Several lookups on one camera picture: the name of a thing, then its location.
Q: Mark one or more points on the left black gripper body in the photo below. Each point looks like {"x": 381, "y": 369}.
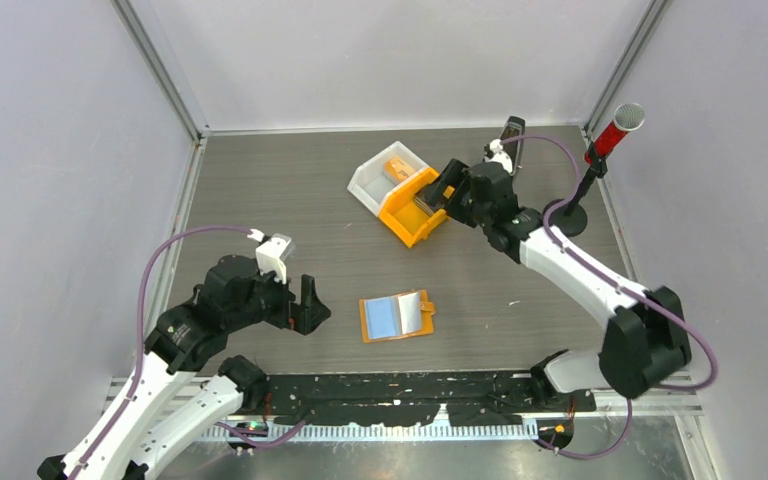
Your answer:
{"x": 271, "y": 301}

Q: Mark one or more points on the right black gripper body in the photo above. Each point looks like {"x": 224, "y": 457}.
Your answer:
{"x": 463, "y": 203}

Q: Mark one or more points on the blue credit card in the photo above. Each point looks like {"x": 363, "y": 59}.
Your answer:
{"x": 381, "y": 318}

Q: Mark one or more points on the orange card holder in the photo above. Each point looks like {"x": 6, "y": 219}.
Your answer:
{"x": 415, "y": 313}

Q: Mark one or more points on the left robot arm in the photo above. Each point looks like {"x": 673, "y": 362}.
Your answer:
{"x": 131, "y": 440}

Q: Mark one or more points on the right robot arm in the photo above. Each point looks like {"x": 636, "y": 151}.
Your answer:
{"x": 641, "y": 346}

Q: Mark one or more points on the black cards in yellow bin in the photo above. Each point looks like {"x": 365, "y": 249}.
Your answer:
{"x": 426, "y": 201}

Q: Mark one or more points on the yellow plastic bin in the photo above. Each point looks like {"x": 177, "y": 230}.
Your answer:
{"x": 404, "y": 218}

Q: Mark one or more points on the orange box in white bin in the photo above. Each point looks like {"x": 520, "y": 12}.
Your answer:
{"x": 398, "y": 170}

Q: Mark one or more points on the white plastic bin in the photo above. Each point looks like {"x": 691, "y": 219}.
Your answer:
{"x": 371, "y": 186}

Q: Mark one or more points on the black metronome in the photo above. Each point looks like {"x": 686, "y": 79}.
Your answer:
{"x": 514, "y": 127}

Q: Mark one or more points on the black microphone stand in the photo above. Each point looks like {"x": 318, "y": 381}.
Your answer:
{"x": 569, "y": 216}

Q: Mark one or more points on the red microphone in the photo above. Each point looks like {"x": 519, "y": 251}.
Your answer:
{"x": 627, "y": 118}

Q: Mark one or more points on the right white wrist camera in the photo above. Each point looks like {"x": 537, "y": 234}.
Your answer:
{"x": 494, "y": 152}

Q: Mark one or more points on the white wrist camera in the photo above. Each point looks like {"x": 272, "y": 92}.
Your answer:
{"x": 494, "y": 152}
{"x": 272, "y": 253}

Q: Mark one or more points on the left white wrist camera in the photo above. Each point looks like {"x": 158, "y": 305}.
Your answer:
{"x": 272, "y": 253}

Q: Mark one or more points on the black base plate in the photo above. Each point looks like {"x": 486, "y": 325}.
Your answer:
{"x": 471, "y": 398}

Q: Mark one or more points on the white toothed rail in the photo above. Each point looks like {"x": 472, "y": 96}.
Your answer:
{"x": 435, "y": 431}

